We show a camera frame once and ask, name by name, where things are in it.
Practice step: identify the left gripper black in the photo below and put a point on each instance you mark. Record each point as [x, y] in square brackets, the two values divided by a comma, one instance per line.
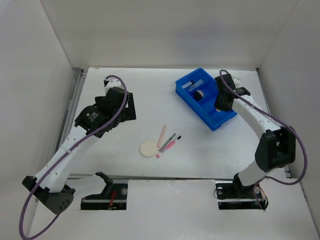
[128, 115]

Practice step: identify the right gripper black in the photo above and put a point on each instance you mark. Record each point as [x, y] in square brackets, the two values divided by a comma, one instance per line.
[218, 105]

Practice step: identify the round powder jar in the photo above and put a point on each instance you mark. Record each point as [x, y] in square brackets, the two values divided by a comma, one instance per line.
[198, 95]

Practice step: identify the clear tube with blue inside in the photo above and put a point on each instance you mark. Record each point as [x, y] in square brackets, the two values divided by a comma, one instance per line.
[196, 84]

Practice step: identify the clear bottle with black cap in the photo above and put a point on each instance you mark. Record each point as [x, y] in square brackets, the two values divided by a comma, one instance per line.
[188, 84]

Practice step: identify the round cream powder puff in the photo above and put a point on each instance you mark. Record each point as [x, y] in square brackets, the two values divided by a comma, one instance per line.
[148, 148]

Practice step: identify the pink pencil stick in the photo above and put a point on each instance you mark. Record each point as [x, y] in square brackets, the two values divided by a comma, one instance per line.
[161, 136]

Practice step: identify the grey eyeliner pencil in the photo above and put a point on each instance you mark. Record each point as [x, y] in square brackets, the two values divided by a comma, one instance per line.
[167, 142]

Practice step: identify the pink brow brush pen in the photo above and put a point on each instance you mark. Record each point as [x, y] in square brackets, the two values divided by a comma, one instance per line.
[170, 144]

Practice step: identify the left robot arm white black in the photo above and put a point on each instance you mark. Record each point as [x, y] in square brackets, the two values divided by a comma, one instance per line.
[49, 184]

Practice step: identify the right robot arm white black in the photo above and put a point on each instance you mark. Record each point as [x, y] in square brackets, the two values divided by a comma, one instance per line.
[277, 144]

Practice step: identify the blue plastic organizer tray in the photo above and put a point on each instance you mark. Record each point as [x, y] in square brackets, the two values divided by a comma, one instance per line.
[205, 108]

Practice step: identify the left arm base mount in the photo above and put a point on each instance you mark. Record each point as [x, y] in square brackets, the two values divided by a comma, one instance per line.
[112, 197]

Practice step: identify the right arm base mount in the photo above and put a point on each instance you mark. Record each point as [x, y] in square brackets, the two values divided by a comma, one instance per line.
[230, 198]

